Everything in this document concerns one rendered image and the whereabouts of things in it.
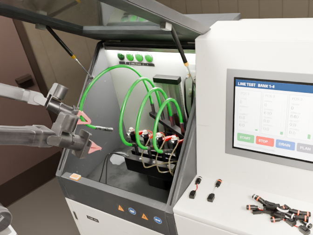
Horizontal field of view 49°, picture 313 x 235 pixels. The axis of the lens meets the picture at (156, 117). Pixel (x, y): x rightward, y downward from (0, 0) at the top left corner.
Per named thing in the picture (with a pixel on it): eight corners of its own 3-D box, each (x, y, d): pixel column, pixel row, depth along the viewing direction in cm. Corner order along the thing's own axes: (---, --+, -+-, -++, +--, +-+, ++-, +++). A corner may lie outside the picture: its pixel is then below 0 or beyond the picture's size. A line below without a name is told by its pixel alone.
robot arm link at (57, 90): (31, 100, 155) (31, 100, 147) (43, 77, 156) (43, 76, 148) (57, 111, 159) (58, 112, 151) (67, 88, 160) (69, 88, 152)
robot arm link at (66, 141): (47, 142, 125) (54, 148, 121) (54, 124, 125) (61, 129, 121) (64, 145, 130) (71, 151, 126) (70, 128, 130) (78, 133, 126)
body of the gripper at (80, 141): (93, 134, 130) (77, 130, 125) (83, 159, 130) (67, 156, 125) (84, 129, 134) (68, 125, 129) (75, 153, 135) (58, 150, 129)
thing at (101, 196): (70, 199, 182) (60, 176, 174) (75, 194, 185) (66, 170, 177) (170, 237, 149) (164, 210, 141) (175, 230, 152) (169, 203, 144)
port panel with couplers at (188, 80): (188, 121, 178) (180, 65, 162) (191, 118, 180) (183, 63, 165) (212, 125, 171) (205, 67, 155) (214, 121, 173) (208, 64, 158)
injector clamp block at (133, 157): (130, 180, 180) (123, 156, 173) (140, 168, 187) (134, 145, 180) (187, 196, 162) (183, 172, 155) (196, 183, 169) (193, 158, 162)
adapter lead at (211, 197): (212, 203, 136) (212, 198, 135) (207, 201, 137) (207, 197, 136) (222, 183, 145) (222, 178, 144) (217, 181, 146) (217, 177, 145)
